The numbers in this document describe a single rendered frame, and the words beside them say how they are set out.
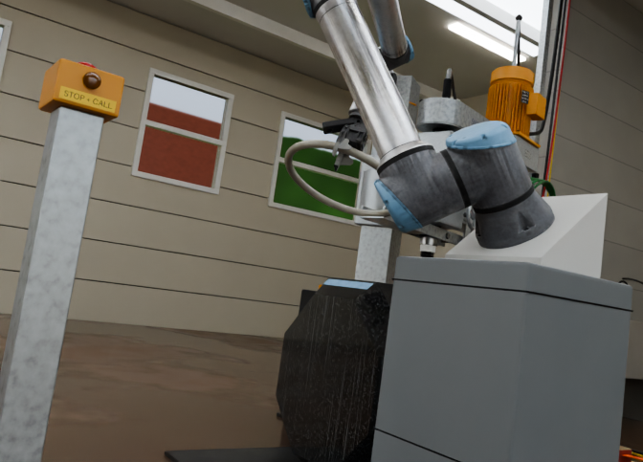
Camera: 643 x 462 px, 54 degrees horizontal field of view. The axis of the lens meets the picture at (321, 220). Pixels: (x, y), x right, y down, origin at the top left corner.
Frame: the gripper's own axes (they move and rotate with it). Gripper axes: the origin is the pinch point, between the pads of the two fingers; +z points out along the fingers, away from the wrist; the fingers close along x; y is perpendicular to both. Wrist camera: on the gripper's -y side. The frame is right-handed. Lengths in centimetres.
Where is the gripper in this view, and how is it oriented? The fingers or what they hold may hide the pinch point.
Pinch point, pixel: (333, 161)
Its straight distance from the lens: 219.4
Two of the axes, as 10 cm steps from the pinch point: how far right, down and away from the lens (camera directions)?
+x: 0.9, 4.5, 8.9
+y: 9.2, 3.0, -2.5
